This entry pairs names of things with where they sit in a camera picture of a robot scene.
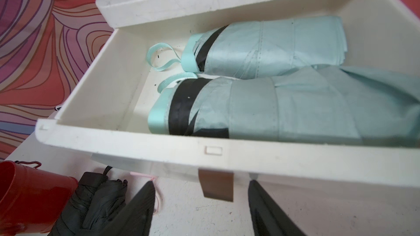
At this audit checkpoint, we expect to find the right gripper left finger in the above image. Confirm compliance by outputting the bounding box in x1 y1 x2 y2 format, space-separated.
100 181 155 236

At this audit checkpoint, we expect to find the black folded umbrella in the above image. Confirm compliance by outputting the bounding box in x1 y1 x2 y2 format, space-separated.
77 179 128 236
48 172 108 236

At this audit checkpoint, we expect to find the black folded umbrella left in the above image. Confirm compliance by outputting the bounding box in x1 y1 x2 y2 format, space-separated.
48 172 108 236

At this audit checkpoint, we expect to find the mint green umbrella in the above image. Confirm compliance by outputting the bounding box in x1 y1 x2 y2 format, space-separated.
148 66 420 148
154 16 348 79

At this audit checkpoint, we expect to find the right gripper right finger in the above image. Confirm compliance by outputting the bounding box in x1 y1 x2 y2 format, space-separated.
248 180 305 236

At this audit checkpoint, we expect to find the black folded umbrella right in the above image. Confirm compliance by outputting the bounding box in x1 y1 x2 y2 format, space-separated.
77 179 128 236

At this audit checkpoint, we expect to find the white plastic drawer cabinet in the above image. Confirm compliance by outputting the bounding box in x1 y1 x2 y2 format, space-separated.
35 0 420 206

